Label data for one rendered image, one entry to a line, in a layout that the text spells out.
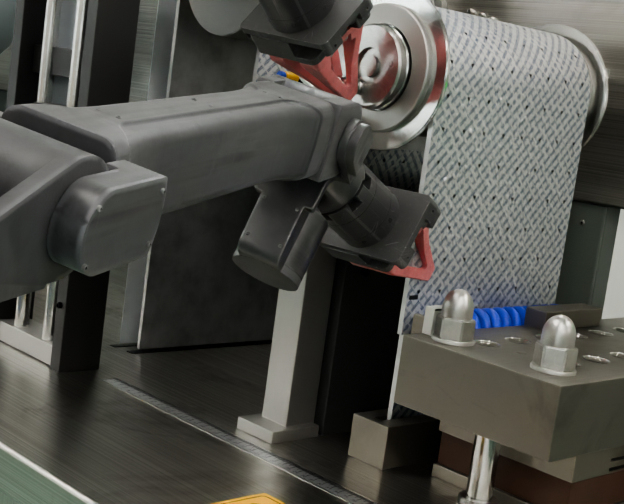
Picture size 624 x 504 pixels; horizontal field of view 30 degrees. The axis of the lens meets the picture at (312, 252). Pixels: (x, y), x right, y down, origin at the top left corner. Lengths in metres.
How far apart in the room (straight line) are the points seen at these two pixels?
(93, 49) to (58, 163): 0.70
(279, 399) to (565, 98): 0.41
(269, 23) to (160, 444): 0.37
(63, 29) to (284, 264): 0.51
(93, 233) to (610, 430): 0.58
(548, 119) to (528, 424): 0.36
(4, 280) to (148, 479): 0.49
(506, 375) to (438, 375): 0.07
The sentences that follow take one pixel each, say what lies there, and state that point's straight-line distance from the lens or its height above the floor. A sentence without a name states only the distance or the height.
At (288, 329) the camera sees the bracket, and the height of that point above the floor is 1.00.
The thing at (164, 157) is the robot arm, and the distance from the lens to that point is 0.59.
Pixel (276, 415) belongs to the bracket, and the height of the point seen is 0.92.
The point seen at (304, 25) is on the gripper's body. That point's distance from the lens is 0.95.
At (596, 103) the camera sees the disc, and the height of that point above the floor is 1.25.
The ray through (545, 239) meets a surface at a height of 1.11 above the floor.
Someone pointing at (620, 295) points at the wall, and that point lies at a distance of 3.99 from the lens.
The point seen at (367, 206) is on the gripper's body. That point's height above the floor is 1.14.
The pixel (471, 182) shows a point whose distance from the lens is 1.07.
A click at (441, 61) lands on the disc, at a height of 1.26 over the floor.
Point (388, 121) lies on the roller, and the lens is 1.03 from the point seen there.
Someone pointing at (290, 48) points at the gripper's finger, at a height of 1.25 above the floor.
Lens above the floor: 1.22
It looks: 8 degrees down
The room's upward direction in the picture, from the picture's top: 8 degrees clockwise
